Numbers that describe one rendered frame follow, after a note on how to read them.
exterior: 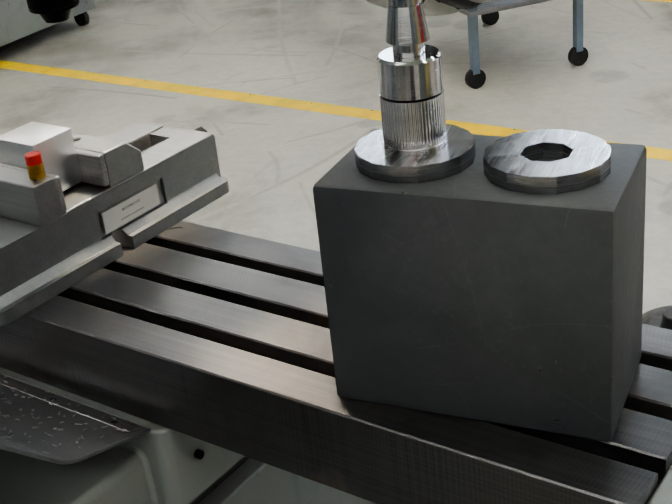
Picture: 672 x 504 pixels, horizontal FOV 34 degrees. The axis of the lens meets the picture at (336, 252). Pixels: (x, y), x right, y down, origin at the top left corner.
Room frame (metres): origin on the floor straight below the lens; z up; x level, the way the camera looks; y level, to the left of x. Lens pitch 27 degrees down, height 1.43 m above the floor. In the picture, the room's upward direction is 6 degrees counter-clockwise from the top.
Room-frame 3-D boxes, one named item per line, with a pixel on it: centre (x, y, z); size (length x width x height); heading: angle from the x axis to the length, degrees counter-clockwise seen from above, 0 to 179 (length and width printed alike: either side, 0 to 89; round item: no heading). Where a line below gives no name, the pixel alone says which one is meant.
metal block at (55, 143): (1.09, 0.30, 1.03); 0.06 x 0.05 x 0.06; 52
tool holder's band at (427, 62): (0.77, -0.07, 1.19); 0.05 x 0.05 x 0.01
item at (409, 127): (0.77, -0.07, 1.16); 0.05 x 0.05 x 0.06
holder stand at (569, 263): (0.75, -0.11, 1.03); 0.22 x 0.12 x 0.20; 63
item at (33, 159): (1.03, 0.28, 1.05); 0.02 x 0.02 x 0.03
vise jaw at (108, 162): (1.13, 0.26, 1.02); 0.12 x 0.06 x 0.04; 52
